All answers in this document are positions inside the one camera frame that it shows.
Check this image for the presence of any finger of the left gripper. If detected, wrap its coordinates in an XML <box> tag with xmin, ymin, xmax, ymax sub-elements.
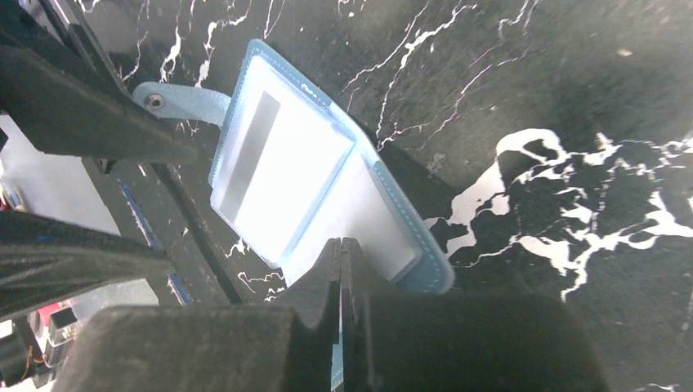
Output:
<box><xmin>1</xmin><ymin>211</ymin><xmax>173</xmax><ymax>319</ymax></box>
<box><xmin>1</xmin><ymin>45</ymin><xmax>198</xmax><ymax>164</ymax></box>

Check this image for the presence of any blue leather card holder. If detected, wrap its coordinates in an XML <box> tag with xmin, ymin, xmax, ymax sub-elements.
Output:
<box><xmin>132</xmin><ymin>39</ymin><xmax>454</xmax><ymax>293</ymax></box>

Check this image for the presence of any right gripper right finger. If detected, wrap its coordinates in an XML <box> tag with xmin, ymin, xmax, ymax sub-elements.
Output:
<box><xmin>342</xmin><ymin>238</ymin><xmax>608</xmax><ymax>391</ymax></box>

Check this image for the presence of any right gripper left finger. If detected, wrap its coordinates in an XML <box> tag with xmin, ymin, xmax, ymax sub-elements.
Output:
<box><xmin>54</xmin><ymin>238</ymin><xmax>342</xmax><ymax>391</ymax></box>

